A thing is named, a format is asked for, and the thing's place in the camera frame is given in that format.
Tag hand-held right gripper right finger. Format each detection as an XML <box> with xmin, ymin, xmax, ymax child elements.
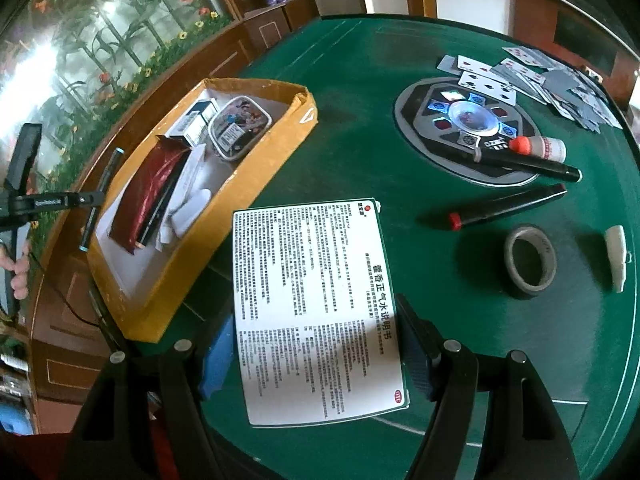
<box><xmin>395</xmin><ymin>294</ymin><xmax>581</xmax><ymax>480</ymax></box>

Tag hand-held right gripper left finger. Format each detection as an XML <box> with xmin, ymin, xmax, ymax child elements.
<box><xmin>65</xmin><ymin>309</ymin><xmax>237</xmax><ymax>480</ymax></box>

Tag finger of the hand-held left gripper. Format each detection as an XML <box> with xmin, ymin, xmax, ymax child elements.
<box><xmin>64</xmin><ymin>190</ymin><xmax>109</xmax><ymax>212</ymax></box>

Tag black marker with teal ends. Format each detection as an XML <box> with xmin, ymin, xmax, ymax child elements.
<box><xmin>77</xmin><ymin>147</ymin><xmax>124</xmax><ymax>253</ymax></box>

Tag dark red foil packet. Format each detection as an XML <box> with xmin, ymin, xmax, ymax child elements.
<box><xmin>109</xmin><ymin>140</ymin><xmax>193</xmax><ymax>256</ymax></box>

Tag black marker with beige cap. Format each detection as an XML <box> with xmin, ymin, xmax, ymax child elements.
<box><xmin>137</xmin><ymin>160</ymin><xmax>188</xmax><ymax>249</ymax></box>

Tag yellow taped cardboard box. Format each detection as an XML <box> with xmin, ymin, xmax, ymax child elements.
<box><xmin>87</xmin><ymin>77</ymin><xmax>318</xmax><ymax>343</ymax></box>

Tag white printed instruction leaflet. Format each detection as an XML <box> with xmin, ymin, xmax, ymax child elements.
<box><xmin>232</xmin><ymin>198</ymin><xmax>412</xmax><ymax>428</ymax></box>

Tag person's left hand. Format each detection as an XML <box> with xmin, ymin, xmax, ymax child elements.
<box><xmin>0</xmin><ymin>252</ymin><xmax>32</xmax><ymax>301</ymax></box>

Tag floral glass panel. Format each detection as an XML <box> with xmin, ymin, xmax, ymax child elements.
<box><xmin>0</xmin><ymin>0</ymin><xmax>236</xmax><ymax>261</ymax></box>

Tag grey tape roll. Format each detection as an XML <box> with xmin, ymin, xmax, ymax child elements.
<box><xmin>503</xmin><ymin>225</ymin><xmax>557</xmax><ymax>300</ymax></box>

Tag blue and white carton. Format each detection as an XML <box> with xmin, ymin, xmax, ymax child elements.
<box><xmin>167</xmin><ymin>100</ymin><xmax>219</xmax><ymax>149</ymax></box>

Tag plastic container with printed lid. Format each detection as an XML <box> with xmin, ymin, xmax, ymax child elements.
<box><xmin>206</xmin><ymin>97</ymin><xmax>273</xmax><ymax>161</ymax></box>

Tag black marker with red cap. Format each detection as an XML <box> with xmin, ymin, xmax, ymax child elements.
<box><xmin>447</xmin><ymin>183</ymin><xmax>567</xmax><ymax>231</ymax></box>

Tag long black marker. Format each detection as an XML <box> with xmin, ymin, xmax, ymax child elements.
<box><xmin>472</xmin><ymin>147</ymin><xmax>582</xmax><ymax>182</ymax></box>

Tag white plastic case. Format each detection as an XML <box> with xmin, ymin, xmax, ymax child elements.
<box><xmin>604</xmin><ymin>225</ymin><xmax>628</xmax><ymax>293</ymax></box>

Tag table centre control panel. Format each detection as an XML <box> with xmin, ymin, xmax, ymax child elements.
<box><xmin>394</xmin><ymin>77</ymin><xmax>538</xmax><ymax>184</ymax></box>

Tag small bottle with red cap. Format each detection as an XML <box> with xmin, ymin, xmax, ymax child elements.
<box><xmin>510</xmin><ymin>136</ymin><xmax>567</xmax><ymax>163</ymax></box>

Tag pile of playing cards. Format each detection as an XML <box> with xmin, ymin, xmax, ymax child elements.
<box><xmin>436</xmin><ymin>46</ymin><xmax>623</xmax><ymax>133</ymax></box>

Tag dark wooden television cabinet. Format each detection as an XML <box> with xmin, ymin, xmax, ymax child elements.
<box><xmin>510</xmin><ymin>0</ymin><xmax>640</xmax><ymax>106</ymax></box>

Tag black cable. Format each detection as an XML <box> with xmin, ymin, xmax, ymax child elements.
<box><xmin>29</xmin><ymin>254</ymin><xmax>103</xmax><ymax>328</ymax></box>

